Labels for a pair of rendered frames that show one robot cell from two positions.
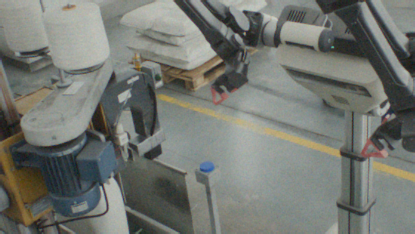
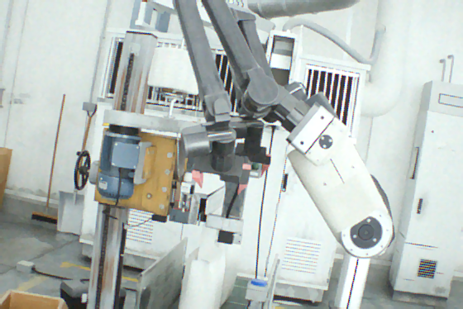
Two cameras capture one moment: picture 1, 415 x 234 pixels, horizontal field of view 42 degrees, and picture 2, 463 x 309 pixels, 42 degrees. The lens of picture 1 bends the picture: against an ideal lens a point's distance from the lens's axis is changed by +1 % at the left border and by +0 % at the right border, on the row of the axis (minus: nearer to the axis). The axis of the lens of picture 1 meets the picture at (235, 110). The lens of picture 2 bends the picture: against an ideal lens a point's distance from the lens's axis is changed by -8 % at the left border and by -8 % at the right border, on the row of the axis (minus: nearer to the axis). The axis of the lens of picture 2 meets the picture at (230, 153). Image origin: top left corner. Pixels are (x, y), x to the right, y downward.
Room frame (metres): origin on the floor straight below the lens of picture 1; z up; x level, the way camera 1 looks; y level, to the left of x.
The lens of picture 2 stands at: (0.34, -1.75, 1.45)
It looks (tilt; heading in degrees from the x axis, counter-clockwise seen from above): 3 degrees down; 55
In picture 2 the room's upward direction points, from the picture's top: 9 degrees clockwise
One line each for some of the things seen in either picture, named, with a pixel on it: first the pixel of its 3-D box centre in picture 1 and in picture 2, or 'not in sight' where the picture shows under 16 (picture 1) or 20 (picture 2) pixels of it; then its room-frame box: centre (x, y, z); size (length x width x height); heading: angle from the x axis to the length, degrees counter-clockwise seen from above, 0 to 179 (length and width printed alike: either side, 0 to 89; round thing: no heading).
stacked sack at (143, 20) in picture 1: (158, 12); not in sight; (4.89, 0.62, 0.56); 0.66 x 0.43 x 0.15; 136
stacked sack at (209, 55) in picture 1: (177, 52); not in sight; (4.72, 0.49, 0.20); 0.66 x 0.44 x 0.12; 49
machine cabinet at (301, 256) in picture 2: not in sight; (224, 164); (3.62, 3.09, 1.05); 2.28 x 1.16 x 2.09; 139
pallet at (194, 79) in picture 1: (201, 52); not in sight; (5.00, 0.28, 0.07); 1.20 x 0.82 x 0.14; 141
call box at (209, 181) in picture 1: (207, 173); (256, 291); (1.87, 0.15, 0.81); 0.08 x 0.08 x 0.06; 49
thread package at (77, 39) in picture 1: (76, 35); (171, 68); (1.51, 0.44, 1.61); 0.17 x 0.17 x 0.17
